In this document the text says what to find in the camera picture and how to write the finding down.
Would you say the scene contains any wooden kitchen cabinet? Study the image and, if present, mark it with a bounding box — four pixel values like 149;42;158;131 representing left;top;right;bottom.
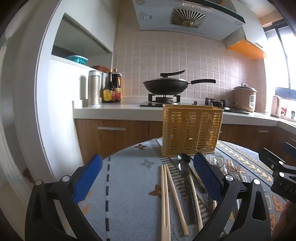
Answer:
74;119;296;167

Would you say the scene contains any yellow plastic utensil basket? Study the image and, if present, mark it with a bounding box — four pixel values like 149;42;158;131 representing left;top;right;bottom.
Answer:
162;104;224;157

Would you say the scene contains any black wok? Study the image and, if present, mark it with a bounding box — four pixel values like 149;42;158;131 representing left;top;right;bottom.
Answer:
143;78;216;96

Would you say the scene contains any red label sauce bottle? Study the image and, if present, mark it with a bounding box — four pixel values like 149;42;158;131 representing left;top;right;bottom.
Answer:
112;69;122;103

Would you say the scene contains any orange wall cabinet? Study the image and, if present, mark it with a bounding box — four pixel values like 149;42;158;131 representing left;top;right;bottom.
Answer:
225;39;268;62

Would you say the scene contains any beige rice cooker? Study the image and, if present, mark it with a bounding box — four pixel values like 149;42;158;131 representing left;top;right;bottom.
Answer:
233;85;258;113

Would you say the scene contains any dark soy sauce bottle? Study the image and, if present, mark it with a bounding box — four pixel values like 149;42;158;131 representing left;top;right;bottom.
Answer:
103;72;114;103

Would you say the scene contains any white range hood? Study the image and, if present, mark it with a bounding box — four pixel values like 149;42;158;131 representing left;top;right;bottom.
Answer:
132;0;246;42

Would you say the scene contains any black wok lid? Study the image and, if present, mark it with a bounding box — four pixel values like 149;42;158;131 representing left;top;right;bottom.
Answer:
148;70;186;82

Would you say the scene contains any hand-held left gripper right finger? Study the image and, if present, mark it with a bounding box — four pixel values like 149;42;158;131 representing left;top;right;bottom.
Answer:
193;152;272;241

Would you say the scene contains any white electric kettle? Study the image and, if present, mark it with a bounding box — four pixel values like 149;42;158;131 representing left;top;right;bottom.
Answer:
271;95;282;118

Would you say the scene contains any person's right hand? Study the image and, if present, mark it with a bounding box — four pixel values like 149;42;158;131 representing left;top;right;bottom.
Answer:
273;200;296;241

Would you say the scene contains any teal plastic basket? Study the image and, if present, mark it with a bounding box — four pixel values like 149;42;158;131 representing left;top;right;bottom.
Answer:
64;55;89;65

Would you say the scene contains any black spoon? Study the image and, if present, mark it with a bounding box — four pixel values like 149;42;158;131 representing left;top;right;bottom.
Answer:
177;153;206;194

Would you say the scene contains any black gas stove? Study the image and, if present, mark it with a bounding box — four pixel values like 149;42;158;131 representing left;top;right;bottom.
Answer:
140;94;250;114

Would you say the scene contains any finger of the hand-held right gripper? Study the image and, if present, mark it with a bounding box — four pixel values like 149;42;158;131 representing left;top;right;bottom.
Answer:
280;142;296;160
258;148;284;171

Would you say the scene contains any white kitchen countertop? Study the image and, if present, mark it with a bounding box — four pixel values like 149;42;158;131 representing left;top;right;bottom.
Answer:
72;100;296;135

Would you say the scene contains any metal spoon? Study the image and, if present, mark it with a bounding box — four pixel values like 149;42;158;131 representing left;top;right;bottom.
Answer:
178;161;197;225

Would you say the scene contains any steel thermos flask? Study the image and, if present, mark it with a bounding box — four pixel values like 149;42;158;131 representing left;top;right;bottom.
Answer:
88;70;102;107

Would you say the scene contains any metal fork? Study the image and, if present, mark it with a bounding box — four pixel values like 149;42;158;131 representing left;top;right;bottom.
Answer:
227;159;246;184

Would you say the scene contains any kitchen window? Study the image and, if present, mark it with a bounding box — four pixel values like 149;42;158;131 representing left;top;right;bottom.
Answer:
263;22;296;100

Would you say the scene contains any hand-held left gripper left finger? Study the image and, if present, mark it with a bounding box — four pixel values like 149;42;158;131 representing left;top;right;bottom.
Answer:
25;153;103;241

